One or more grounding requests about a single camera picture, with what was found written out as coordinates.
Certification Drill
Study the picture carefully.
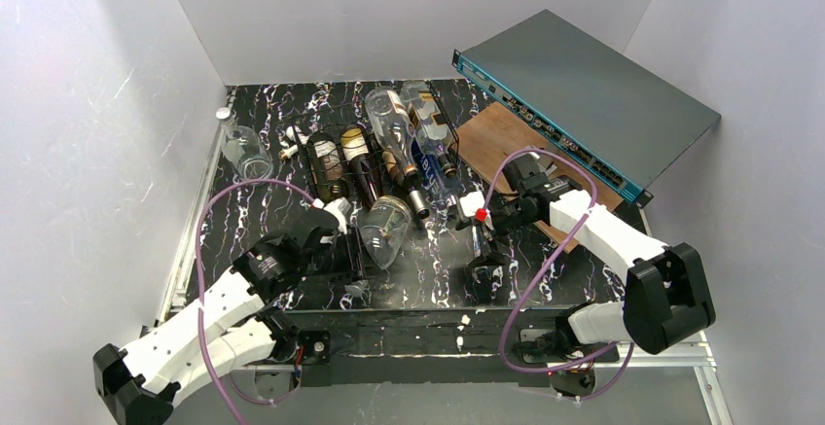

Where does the clear bottle dark label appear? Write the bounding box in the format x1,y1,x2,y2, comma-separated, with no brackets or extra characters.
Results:
346,195,413,297

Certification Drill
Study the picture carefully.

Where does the clear bottle red label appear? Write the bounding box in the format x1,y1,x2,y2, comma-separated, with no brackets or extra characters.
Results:
215,107,274,181

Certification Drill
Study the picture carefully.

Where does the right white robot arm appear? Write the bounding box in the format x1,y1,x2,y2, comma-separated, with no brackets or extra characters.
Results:
457,152,716,358

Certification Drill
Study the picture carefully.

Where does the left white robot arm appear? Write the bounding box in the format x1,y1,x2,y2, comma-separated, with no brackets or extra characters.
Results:
92,198,352,424

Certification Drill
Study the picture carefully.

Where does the dark wine bottle silver cap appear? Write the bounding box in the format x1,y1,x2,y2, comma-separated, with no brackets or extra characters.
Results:
307,131,350,202

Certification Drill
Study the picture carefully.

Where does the blue label clear bottle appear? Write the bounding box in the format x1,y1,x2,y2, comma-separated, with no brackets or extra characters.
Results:
412,140,461,214

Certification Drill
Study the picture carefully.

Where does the dark wine bottle gold cap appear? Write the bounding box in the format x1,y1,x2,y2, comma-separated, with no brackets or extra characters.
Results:
341,127,383,210

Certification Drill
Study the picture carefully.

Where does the clear bottle gold label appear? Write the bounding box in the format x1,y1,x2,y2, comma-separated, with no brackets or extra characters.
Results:
401,80,457,178

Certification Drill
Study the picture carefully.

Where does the clear bottle brown neck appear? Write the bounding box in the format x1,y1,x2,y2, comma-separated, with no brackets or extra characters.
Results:
365,88,421,186

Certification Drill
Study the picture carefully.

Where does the brown wooden board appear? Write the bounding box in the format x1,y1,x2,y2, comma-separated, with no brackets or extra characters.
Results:
456,102,624,243

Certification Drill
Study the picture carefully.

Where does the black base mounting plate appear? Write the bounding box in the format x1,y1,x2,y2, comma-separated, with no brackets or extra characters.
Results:
212,305,659,388

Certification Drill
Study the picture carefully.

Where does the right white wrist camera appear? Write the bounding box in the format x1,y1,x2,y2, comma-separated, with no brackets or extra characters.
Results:
457,191,488,223

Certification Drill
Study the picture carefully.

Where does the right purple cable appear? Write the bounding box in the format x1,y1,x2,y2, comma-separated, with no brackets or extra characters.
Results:
483,146,636,404

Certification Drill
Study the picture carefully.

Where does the grey metal bracket stand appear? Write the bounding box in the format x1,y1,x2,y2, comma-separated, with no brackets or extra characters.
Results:
528,146,557,177

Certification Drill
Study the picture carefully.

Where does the black wire wine rack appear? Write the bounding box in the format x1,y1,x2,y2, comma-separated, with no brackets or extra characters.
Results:
279,80,459,216

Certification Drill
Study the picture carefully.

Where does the teal network switch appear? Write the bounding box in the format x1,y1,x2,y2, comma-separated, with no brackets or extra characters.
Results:
451,10,721,207

